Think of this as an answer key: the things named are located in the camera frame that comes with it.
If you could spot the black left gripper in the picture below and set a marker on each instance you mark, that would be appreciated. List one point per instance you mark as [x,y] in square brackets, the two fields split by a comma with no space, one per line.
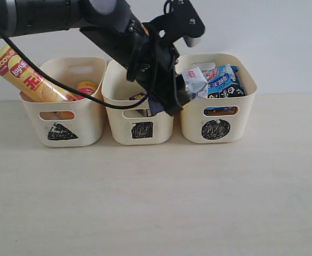
[151,64]

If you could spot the blue white milk carton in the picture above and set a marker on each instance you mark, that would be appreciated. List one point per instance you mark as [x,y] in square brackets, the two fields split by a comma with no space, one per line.
[196,83]

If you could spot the purple small carton box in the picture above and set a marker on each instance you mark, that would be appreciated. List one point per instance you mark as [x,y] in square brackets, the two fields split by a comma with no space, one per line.
[146,112]

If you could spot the blue instant noodle bag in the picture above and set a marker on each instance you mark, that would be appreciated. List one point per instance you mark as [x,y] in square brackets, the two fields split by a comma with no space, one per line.
[223,82]

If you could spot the pink Lays chips can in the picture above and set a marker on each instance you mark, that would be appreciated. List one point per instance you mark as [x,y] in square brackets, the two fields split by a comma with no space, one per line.
[87,87]

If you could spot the yellow Lays chips can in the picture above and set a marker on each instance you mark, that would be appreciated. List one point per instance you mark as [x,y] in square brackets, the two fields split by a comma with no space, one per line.
[20,74]

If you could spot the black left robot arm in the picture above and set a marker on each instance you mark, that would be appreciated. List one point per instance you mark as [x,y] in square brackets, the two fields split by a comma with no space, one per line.
[112,27]

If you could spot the cream bin square mark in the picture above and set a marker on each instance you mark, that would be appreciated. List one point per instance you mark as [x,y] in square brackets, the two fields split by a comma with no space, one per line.
[130,127]

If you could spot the cream bin circle mark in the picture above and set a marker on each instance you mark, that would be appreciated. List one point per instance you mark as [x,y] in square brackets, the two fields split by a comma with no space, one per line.
[198,128]

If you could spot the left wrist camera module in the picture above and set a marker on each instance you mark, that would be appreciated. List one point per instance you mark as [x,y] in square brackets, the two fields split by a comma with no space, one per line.
[180,20]

